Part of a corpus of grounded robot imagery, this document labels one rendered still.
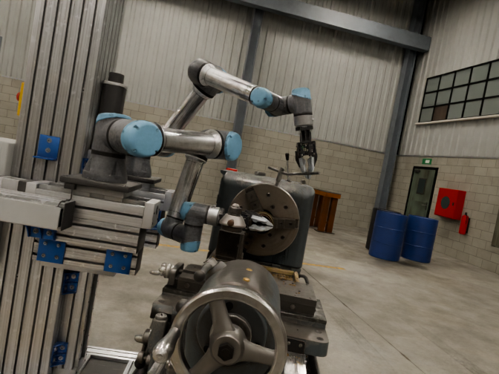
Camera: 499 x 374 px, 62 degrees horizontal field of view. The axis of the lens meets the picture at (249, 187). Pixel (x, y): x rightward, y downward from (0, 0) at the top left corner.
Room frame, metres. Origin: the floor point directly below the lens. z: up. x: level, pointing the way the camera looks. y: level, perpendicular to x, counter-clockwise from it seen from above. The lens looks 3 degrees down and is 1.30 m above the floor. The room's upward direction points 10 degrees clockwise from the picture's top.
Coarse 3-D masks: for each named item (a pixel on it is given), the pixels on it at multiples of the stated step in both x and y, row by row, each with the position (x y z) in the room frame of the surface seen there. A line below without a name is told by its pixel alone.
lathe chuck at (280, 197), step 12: (240, 192) 1.78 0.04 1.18; (264, 192) 1.78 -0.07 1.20; (276, 192) 1.77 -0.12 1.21; (240, 204) 1.78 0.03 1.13; (264, 204) 1.78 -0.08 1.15; (276, 204) 1.77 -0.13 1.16; (288, 204) 1.77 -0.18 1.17; (276, 216) 1.77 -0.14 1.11; (288, 216) 1.77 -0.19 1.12; (264, 240) 1.77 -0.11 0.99; (276, 240) 1.77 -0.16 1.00; (288, 240) 1.77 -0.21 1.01; (252, 252) 1.78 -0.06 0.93; (264, 252) 1.77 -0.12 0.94; (276, 252) 1.77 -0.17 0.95
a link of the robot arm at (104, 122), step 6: (102, 114) 1.40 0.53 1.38; (108, 114) 1.39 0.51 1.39; (114, 114) 1.39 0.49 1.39; (120, 114) 1.40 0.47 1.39; (102, 120) 1.39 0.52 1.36; (108, 120) 1.39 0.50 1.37; (114, 120) 1.38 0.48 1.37; (96, 126) 1.41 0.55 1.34; (102, 126) 1.39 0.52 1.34; (108, 126) 1.37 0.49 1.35; (96, 132) 1.41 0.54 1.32; (102, 132) 1.38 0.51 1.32; (108, 132) 1.36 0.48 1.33; (96, 138) 1.40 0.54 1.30; (102, 138) 1.38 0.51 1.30; (96, 144) 1.40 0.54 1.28; (102, 144) 1.39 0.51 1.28; (108, 144) 1.37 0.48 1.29; (96, 150) 1.40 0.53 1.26; (102, 150) 1.39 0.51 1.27; (108, 150) 1.39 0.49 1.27; (114, 150) 1.38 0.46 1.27
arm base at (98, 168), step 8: (96, 152) 1.40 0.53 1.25; (104, 152) 1.39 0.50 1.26; (88, 160) 1.41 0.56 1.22; (96, 160) 1.39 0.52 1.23; (104, 160) 1.39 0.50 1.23; (112, 160) 1.40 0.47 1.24; (120, 160) 1.42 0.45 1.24; (88, 168) 1.41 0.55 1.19; (96, 168) 1.38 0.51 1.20; (104, 168) 1.38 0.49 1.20; (112, 168) 1.39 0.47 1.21; (120, 168) 1.42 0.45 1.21; (88, 176) 1.38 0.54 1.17; (96, 176) 1.37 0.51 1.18; (104, 176) 1.38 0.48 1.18; (112, 176) 1.39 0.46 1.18; (120, 176) 1.42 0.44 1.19
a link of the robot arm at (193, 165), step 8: (192, 160) 1.72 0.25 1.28; (200, 160) 1.73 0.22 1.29; (184, 168) 1.72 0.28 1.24; (192, 168) 1.72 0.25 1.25; (200, 168) 1.74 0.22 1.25; (184, 176) 1.71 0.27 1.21; (192, 176) 1.71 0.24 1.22; (184, 184) 1.70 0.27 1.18; (192, 184) 1.72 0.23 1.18; (176, 192) 1.71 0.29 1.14; (184, 192) 1.70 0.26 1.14; (192, 192) 1.73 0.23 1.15; (176, 200) 1.69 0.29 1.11; (184, 200) 1.70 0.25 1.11; (176, 208) 1.68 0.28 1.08; (168, 216) 1.69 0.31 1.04; (176, 216) 1.68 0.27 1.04; (160, 224) 1.69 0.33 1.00; (168, 224) 1.67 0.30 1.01; (176, 224) 1.66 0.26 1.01; (160, 232) 1.70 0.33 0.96; (168, 232) 1.66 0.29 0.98
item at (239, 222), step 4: (224, 216) 1.20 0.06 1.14; (228, 216) 1.20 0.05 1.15; (232, 216) 1.19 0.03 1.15; (220, 220) 1.21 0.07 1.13; (224, 220) 1.19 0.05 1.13; (236, 220) 1.19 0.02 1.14; (240, 220) 1.19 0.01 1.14; (224, 224) 1.18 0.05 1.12; (236, 224) 1.18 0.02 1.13; (240, 224) 1.19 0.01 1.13; (244, 224) 1.20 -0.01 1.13
